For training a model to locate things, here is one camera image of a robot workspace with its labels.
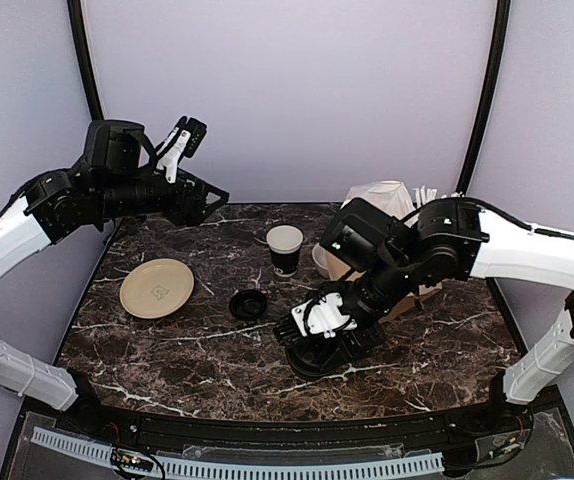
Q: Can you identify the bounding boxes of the white slotted cable duct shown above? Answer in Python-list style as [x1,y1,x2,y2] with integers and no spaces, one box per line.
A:
[30,427,445,479]

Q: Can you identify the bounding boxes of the black frame post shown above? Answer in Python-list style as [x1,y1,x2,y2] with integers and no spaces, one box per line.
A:
[455,0,511,194]
[66,0,104,120]

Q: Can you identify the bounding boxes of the black front table rail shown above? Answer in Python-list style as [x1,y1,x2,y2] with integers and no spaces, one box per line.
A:
[26,387,558,459]

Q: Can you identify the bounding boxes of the stack of black paper cups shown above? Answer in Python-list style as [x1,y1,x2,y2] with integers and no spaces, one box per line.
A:
[266,225,304,278]

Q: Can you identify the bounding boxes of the brown paper bag white handles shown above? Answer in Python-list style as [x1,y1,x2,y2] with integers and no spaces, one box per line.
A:
[325,180,443,321]

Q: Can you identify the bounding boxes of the white paper bowl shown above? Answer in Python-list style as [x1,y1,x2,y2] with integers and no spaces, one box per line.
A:
[311,243,329,278]

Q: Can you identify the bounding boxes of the black right frame post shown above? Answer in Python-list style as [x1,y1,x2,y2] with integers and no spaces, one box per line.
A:
[455,0,511,194]

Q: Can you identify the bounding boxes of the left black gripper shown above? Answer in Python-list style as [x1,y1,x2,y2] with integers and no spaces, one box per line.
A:
[97,167,230,226]

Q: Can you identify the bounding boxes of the stack of black cup lids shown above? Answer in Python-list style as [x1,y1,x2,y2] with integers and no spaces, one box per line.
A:
[228,289,268,321]

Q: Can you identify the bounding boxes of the bundle of white wrapped straws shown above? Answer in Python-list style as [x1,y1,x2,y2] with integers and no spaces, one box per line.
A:
[412,185,463,208]

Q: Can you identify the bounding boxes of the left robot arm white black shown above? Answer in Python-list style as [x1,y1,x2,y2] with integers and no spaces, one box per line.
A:
[0,116,229,436]

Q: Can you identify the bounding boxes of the beige round plate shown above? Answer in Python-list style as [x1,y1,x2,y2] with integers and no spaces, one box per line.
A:
[119,258,194,320]

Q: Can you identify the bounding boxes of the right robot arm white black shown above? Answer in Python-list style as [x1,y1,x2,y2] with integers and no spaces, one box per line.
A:
[275,197,574,434]

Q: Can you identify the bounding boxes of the black left frame post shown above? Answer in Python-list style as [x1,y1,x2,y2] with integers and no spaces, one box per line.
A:
[66,0,104,120]

